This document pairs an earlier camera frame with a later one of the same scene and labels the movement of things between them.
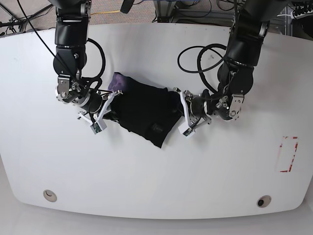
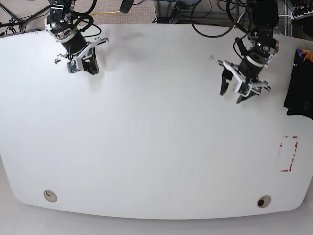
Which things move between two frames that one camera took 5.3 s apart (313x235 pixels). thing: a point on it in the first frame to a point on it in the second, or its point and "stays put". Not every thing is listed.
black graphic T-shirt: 147,111 to 299,99
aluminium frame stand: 163,9 stays put
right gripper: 195,108 to 246,72
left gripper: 95,103 to 77,47
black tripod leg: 16,20 stays put
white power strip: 302,15 stays put
